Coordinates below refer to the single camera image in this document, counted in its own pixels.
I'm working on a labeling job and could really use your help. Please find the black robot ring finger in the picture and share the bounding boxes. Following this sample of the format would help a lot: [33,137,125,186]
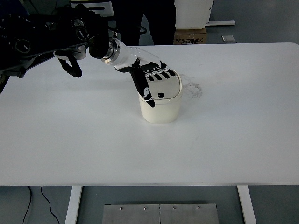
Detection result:
[157,66,170,79]

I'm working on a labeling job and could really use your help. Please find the brown cardboard box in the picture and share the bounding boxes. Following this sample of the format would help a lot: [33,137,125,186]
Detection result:
[173,28,207,45]

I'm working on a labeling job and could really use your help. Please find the white plastic bin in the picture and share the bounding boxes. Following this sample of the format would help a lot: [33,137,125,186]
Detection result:
[175,0,214,29]

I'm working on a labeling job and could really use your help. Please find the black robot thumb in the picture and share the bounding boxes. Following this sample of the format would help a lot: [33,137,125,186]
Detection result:
[130,65,156,108]

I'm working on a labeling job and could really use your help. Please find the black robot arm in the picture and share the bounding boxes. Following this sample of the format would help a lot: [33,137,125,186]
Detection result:
[0,4,176,107]

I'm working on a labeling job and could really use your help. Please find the black floor cable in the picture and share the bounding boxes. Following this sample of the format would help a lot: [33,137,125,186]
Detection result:
[21,185,60,224]

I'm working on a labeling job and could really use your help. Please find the steel base plate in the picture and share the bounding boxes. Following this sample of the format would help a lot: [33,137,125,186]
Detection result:
[102,203,219,224]

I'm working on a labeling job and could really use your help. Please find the white table foot bar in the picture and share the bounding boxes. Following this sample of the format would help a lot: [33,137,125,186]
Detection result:
[206,20,235,27]

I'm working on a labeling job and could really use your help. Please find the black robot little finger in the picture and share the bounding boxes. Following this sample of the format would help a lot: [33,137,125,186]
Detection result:
[162,63,176,77]

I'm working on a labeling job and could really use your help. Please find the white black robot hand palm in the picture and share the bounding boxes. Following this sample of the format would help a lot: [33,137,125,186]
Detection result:
[113,46,162,71]

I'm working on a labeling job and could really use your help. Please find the grey floor socket plate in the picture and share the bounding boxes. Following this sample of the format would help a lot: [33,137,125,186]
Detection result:
[221,35,235,43]

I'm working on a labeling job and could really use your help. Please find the black braided cable loop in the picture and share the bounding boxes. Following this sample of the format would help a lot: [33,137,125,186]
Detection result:
[54,50,83,78]

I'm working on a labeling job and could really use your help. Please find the silver metal box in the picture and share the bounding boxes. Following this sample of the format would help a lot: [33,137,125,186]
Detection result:
[69,0,114,17]

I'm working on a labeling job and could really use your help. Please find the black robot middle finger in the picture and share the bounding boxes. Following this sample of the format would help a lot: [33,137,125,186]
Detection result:
[150,68,163,81]

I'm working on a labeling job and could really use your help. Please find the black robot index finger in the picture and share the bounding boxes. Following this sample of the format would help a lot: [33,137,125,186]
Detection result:
[144,69,154,81]

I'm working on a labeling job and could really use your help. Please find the right white table leg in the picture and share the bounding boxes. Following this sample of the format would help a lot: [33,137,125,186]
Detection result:
[237,185,257,224]

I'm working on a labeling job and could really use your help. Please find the left white table leg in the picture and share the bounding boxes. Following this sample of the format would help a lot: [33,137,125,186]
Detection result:
[65,186,83,224]

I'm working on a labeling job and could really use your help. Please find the person in dark trousers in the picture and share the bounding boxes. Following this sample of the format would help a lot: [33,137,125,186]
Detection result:
[112,0,176,46]

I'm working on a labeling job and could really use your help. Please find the white table leg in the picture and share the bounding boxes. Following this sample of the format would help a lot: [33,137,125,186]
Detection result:
[65,186,83,224]
[237,185,257,224]

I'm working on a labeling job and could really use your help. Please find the cream plastic trash can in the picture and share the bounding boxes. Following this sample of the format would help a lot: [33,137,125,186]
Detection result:
[139,71,183,124]

